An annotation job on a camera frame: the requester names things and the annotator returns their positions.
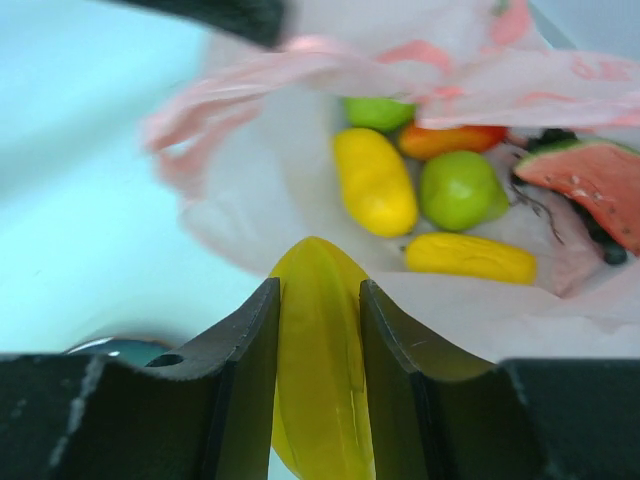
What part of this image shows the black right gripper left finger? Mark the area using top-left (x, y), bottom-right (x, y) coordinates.
top-left (1, 278), bottom-right (280, 479)

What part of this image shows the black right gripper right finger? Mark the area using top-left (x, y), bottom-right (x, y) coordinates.
top-left (359, 280), bottom-right (639, 479)

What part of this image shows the yellow fake banana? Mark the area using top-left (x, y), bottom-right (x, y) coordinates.
top-left (404, 232), bottom-right (537, 285)

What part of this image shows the yellow fake starfruit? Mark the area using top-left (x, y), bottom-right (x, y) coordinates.
top-left (270, 237), bottom-right (376, 479)

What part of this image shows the pink plastic bag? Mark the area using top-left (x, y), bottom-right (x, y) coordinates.
top-left (145, 1), bottom-right (639, 361)

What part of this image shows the yellow fake mango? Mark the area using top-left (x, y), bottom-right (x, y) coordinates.
top-left (332, 128), bottom-right (419, 238)

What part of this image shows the red fake watermelon slice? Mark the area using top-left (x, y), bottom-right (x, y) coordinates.
top-left (513, 138), bottom-right (639, 255)

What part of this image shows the green fake guava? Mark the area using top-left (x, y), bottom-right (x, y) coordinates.
top-left (419, 150), bottom-right (510, 232)

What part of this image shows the red orange fake mango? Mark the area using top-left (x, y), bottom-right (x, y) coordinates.
top-left (397, 123), bottom-right (508, 161)

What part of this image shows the green fake apple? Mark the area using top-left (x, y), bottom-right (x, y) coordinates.
top-left (343, 97), bottom-right (416, 133)

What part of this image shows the blue ceramic plate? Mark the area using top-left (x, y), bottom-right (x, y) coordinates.
top-left (65, 336), bottom-right (172, 367)

